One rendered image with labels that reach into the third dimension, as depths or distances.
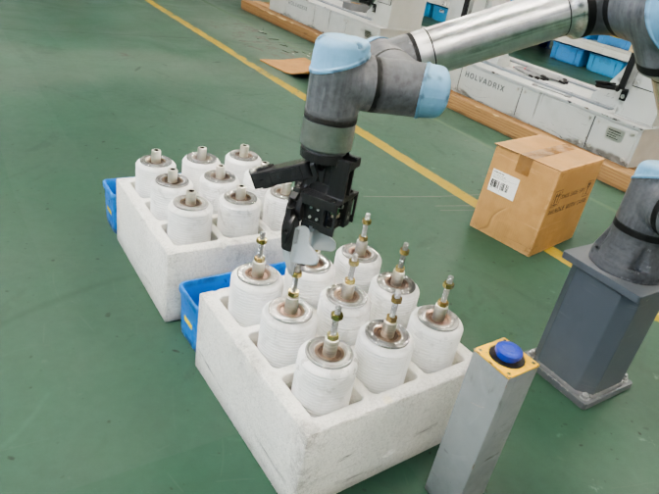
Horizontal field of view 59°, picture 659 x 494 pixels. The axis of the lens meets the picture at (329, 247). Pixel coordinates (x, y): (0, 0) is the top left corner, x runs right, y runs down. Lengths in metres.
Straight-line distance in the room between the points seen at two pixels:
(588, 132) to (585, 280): 1.80
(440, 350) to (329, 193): 0.36
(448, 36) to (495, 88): 2.47
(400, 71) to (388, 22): 3.42
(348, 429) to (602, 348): 0.64
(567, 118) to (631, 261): 1.90
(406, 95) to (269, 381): 0.49
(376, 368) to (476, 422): 0.17
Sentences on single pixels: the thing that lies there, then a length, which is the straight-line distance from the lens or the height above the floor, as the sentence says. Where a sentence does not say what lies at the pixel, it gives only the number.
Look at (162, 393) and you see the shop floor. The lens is 1.19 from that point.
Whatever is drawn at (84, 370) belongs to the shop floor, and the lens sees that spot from 1.25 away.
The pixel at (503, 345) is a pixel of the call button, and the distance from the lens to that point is 0.91.
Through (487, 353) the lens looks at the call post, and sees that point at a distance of 0.91.
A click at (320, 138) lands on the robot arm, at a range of 0.81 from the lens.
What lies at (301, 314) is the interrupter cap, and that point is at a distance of 0.98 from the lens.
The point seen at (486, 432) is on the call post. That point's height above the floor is 0.20.
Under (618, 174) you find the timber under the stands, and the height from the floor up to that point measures 0.06.
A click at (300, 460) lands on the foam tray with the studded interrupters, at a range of 0.93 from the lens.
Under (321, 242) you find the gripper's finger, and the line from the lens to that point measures 0.93.
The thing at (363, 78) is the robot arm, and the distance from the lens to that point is 0.79.
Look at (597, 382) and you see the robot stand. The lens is 1.42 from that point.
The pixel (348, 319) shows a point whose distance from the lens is 1.02.
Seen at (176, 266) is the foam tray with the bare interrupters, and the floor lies 0.15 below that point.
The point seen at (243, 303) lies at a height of 0.21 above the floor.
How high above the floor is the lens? 0.83
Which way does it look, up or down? 29 degrees down
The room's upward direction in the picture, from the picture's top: 11 degrees clockwise
